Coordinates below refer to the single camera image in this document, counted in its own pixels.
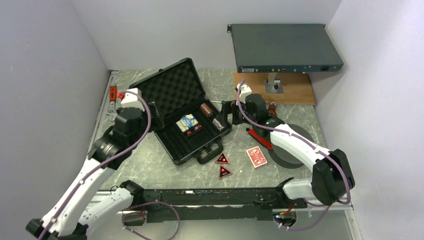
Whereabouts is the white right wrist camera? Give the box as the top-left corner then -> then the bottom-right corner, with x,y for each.
235,83 -> 252,103

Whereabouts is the red playing card deck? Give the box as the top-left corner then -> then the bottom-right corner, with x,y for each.
246,146 -> 268,169

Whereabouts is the plywood base board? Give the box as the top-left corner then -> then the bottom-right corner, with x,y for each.
234,72 -> 317,106

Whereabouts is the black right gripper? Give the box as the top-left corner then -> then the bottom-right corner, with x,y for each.
215,99 -> 257,127

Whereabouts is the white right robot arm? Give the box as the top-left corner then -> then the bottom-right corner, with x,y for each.
217,93 -> 355,208

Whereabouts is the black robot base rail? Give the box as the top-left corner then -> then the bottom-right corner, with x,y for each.
129,187 -> 307,223

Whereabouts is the upper red triangle button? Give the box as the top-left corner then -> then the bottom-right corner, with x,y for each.
215,152 -> 230,165

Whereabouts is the lower red all-in triangle button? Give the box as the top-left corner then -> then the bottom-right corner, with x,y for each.
218,165 -> 232,180

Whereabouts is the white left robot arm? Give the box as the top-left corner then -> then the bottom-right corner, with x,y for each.
25,101 -> 165,240

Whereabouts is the blue playing card deck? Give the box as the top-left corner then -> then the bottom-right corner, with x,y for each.
176,114 -> 199,133

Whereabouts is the black foam-lined carrying case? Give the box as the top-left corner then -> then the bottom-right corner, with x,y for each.
129,57 -> 232,165

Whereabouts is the metal device stand bracket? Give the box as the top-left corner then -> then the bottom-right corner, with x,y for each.
264,72 -> 284,94

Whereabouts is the red dice set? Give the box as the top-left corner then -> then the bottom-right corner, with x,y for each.
186,123 -> 203,137

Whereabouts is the poker chip roll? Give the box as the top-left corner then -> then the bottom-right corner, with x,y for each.
200,103 -> 214,117
212,118 -> 226,131

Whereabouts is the right clear round disc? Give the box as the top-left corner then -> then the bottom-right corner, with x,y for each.
265,164 -> 279,178

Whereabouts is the grey rack-mount network device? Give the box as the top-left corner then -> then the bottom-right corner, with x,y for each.
227,23 -> 344,73

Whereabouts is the red-handled adjustable wrench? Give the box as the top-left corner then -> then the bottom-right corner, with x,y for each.
106,83 -> 118,122

